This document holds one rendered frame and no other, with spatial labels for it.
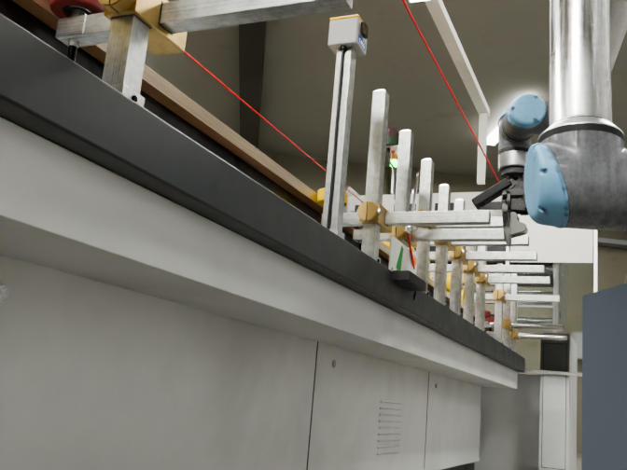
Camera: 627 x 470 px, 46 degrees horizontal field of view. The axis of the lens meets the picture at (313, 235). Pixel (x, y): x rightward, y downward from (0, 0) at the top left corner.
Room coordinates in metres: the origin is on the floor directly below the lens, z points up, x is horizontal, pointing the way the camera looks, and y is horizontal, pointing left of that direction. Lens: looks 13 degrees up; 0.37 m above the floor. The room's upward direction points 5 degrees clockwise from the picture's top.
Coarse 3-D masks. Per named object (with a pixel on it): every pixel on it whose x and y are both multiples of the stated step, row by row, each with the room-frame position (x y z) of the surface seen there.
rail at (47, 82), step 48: (0, 48) 0.65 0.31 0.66; (48, 48) 0.70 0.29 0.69; (0, 96) 0.66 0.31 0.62; (48, 96) 0.71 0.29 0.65; (96, 96) 0.78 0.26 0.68; (96, 144) 0.79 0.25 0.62; (144, 144) 0.86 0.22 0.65; (192, 144) 0.96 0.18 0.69; (192, 192) 0.97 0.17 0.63; (240, 192) 1.09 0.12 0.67; (288, 240) 1.26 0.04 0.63; (336, 240) 1.47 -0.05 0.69; (384, 288) 1.78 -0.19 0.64; (480, 336) 2.96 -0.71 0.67
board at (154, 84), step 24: (24, 0) 0.93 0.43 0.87; (48, 0) 0.96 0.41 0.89; (48, 24) 1.00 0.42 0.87; (96, 48) 1.07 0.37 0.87; (144, 72) 1.17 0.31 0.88; (168, 96) 1.24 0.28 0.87; (192, 120) 1.35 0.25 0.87; (216, 120) 1.39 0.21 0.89; (240, 144) 1.49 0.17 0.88; (264, 168) 1.61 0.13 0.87; (312, 192) 1.85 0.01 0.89; (432, 288) 3.12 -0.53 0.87
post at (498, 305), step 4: (496, 264) 3.60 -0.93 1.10; (500, 264) 3.60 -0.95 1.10; (496, 284) 3.60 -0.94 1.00; (500, 284) 3.60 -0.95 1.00; (496, 288) 3.60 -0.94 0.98; (500, 288) 3.60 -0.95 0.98; (496, 300) 3.60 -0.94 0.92; (500, 300) 3.59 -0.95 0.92; (496, 304) 3.60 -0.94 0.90; (500, 304) 3.59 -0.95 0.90; (496, 308) 3.60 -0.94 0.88; (500, 308) 3.59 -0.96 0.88; (496, 312) 3.60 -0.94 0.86; (500, 312) 3.59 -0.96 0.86; (496, 316) 3.60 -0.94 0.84; (500, 316) 3.59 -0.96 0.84; (496, 320) 3.60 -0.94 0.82; (500, 320) 3.59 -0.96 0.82; (496, 324) 3.60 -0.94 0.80; (500, 324) 3.59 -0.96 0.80; (496, 328) 3.60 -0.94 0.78; (500, 328) 3.59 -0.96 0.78; (496, 332) 3.60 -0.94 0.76; (500, 332) 3.59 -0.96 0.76; (496, 336) 3.60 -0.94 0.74; (500, 336) 3.59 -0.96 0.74
